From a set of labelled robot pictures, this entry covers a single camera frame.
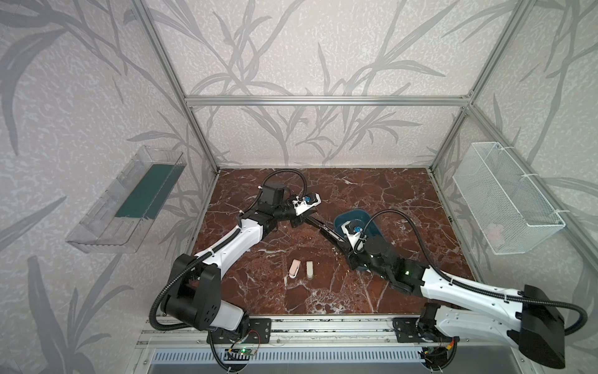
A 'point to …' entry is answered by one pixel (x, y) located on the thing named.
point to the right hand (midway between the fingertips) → (340, 233)
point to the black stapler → (329, 233)
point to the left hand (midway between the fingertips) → (315, 199)
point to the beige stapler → (309, 269)
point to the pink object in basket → (495, 234)
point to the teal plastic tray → (373, 237)
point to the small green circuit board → (247, 351)
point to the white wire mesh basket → (512, 215)
